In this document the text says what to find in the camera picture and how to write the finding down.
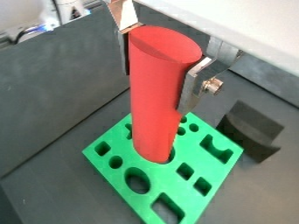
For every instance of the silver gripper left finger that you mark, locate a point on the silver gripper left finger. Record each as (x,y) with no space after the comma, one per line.
(122,12)

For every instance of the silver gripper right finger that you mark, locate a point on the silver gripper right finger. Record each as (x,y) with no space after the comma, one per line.
(200,79)

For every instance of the red oval cylinder peg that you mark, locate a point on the red oval cylinder peg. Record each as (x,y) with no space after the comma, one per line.
(160,56)

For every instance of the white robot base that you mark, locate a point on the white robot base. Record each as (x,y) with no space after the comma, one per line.
(25,18)

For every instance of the black arch-shaped block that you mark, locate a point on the black arch-shaped block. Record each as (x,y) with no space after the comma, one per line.
(251,130)

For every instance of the green shape sorter board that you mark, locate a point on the green shape sorter board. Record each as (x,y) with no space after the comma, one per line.
(167,193)

